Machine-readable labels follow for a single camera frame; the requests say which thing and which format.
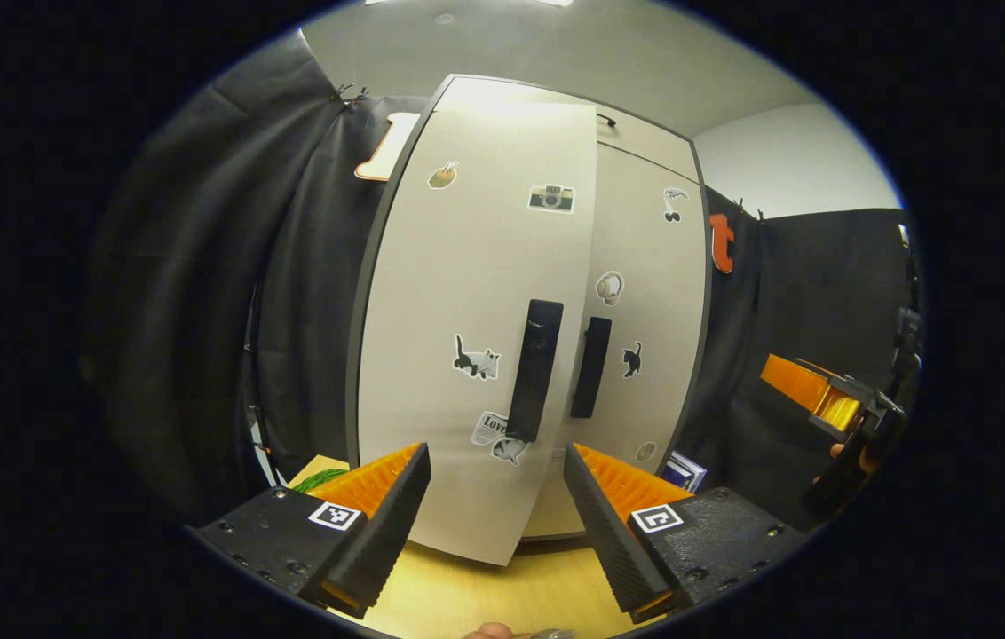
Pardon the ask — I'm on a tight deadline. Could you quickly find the white cabinet door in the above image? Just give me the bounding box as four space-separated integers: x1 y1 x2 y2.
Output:
520 142 708 541
355 75 600 568

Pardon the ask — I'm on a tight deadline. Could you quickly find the small blue box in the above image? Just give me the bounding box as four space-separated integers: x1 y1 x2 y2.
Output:
666 450 708 494

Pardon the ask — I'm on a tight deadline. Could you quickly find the green striped object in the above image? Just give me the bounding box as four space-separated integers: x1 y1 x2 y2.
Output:
293 467 349 494

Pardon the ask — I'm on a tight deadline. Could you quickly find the black backdrop cloth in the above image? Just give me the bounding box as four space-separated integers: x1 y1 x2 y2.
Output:
81 31 922 533

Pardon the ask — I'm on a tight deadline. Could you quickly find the white and grey cabinet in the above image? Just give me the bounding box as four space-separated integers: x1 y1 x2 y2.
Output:
344 74 716 543

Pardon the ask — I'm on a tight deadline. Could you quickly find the white cabinet drawer front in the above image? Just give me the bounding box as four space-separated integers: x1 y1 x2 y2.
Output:
595 106 700 184

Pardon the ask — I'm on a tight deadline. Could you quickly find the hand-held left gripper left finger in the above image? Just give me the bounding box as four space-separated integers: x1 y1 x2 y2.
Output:
190 441 432 620

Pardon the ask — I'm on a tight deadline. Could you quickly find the black door handle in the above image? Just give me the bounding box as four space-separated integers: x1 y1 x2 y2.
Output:
569 316 613 421
506 298 565 444

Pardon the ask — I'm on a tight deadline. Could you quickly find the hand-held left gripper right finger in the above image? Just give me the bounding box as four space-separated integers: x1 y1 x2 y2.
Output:
563 441 809 625

